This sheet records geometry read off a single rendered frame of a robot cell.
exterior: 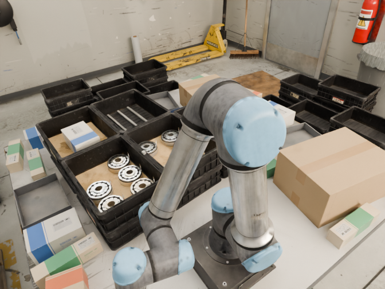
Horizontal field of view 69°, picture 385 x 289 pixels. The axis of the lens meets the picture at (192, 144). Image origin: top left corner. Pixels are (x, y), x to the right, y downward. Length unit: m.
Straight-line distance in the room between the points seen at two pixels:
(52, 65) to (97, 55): 0.63
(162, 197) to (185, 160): 0.12
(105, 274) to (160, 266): 0.50
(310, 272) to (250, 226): 0.50
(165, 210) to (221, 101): 0.35
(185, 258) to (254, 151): 0.34
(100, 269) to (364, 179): 1.06
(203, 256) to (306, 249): 0.42
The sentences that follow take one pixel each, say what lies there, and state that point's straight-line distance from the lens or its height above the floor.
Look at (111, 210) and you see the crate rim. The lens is 1.05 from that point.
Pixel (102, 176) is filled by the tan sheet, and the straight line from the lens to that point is 1.34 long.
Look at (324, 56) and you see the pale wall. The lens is 4.18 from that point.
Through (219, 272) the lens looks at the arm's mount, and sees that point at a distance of 1.01.
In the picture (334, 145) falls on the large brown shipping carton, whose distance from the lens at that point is 1.41.
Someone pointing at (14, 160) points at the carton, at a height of 0.76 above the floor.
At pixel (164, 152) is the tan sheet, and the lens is 1.39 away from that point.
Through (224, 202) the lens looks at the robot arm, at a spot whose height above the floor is 1.03.
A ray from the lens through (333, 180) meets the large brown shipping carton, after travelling 1.22.
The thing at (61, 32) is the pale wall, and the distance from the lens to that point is 4.36.
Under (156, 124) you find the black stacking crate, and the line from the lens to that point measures 1.47.
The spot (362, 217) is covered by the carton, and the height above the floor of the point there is 0.76.
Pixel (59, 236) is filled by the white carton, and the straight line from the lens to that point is 1.24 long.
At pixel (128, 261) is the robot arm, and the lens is 0.69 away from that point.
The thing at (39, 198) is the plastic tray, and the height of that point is 0.70.
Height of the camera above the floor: 1.69
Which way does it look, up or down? 37 degrees down
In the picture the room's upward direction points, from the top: 3 degrees counter-clockwise
